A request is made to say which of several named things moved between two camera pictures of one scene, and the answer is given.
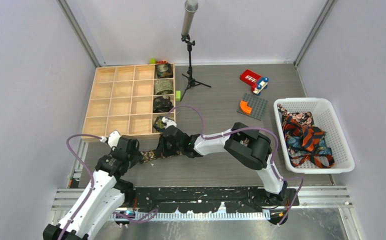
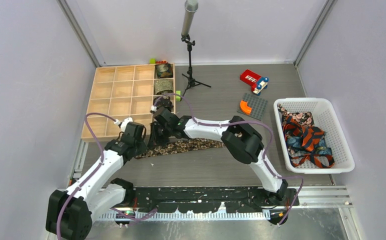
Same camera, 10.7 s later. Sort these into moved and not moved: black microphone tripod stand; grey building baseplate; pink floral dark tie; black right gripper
Moved: black right gripper
Not moved: grey building baseplate; black microphone tripod stand; pink floral dark tie
